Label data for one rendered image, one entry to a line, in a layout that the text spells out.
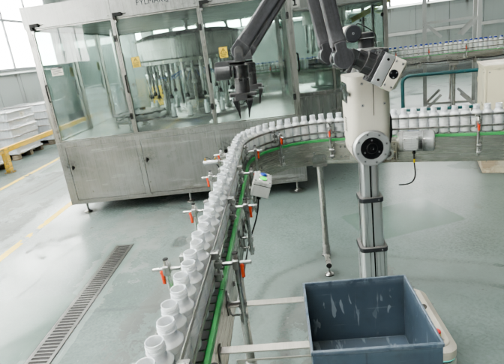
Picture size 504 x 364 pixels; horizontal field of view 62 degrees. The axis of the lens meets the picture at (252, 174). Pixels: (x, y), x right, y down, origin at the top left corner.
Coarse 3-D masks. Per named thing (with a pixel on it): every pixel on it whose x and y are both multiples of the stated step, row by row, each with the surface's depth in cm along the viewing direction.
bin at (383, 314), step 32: (320, 288) 131; (352, 288) 130; (384, 288) 130; (320, 320) 134; (352, 320) 134; (384, 320) 133; (416, 320) 119; (224, 352) 108; (320, 352) 101; (352, 352) 101; (384, 352) 101; (416, 352) 100
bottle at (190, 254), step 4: (192, 248) 115; (184, 252) 114; (188, 252) 115; (192, 252) 115; (196, 252) 114; (184, 256) 112; (188, 256) 112; (192, 256) 112; (196, 256) 113; (196, 260) 113; (196, 264) 113; (200, 264) 114; (200, 268) 113; (200, 272) 113; (204, 272) 114
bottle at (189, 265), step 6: (186, 264) 109; (192, 264) 106; (186, 270) 106; (192, 270) 107; (192, 276) 107; (198, 276) 108; (192, 282) 106; (198, 282) 107; (198, 288) 107; (204, 288) 110; (198, 294) 107; (204, 294) 109; (204, 300) 109; (204, 306) 109; (204, 312) 109
